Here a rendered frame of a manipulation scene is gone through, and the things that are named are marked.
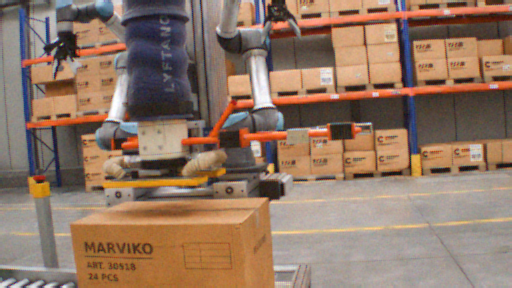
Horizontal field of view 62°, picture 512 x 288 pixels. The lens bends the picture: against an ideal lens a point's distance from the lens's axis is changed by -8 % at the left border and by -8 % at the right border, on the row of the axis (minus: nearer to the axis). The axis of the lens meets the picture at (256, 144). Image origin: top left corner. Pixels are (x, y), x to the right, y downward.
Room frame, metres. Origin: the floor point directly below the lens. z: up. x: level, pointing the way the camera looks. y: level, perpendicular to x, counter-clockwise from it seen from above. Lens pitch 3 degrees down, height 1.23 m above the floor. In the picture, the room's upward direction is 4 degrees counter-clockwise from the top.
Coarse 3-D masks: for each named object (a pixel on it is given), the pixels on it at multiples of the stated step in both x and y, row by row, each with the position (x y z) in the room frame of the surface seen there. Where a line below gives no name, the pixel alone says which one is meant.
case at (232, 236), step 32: (96, 224) 1.42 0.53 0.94; (128, 224) 1.39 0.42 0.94; (160, 224) 1.37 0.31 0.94; (192, 224) 1.34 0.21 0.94; (224, 224) 1.32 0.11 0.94; (256, 224) 1.48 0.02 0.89; (96, 256) 1.42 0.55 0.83; (128, 256) 1.39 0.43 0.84; (160, 256) 1.37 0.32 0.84; (192, 256) 1.35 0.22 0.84; (224, 256) 1.32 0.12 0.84; (256, 256) 1.44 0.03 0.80
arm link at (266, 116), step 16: (240, 32) 2.10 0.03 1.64; (256, 32) 2.12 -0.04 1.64; (240, 48) 2.11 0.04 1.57; (256, 48) 2.09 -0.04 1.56; (256, 64) 2.08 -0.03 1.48; (256, 80) 2.06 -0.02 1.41; (256, 96) 2.05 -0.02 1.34; (256, 112) 2.01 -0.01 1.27; (272, 112) 2.01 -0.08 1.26; (256, 128) 1.97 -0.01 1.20; (272, 128) 1.99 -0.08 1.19
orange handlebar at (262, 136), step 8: (216, 136) 1.53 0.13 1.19; (248, 136) 1.46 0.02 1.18; (256, 136) 1.45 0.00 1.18; (264, 136) 1.44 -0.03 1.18; (272, 136) 1.44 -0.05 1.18; (280, 136) 1.43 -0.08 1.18; (312, 136) 1.41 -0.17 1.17; (320, 136) 1.41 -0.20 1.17; (128, 144) 1.56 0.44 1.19; (136, 144) 1.55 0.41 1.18; (184, 144) 1.51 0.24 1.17; (192, 144) 1.51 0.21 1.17
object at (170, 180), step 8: (136, 176) 1.47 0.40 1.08; (152, 176) 1.50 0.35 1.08; (160, 176) 1.48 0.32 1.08; (168, 176) 1.47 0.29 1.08; (176, 176) 1.44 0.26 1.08; (184, 176) 1.43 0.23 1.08; (192, 176) 1.41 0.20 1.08; (200, 176) 1.45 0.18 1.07; (104, 184) 1.46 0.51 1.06; (112, 184) 1.45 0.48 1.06; (120, 184) 1.44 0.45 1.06; (128, 184) 1.44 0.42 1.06; (136, 184) 1.43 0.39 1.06; (144, 184) 1.42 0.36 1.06; (152, 184) 1.42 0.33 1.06; (160, 184) 1.41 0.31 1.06; (168, 184) 1.40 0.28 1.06; (176, 184) 1.40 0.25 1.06; (184, 184) 1.39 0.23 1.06; (192, 184) 1.38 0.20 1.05
